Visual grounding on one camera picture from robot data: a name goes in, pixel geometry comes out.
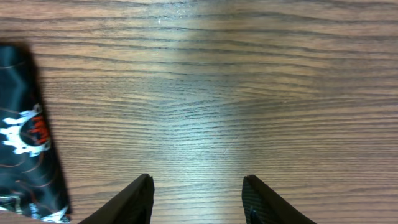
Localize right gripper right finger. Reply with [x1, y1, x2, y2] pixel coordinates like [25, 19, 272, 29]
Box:
[241, 175, 316, 224]

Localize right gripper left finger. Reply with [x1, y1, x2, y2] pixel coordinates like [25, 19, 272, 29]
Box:
[79, 174, 155, 224]

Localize black orange patterned jersey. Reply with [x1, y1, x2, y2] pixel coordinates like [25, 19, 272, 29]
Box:
[1, 44, 71, 223]

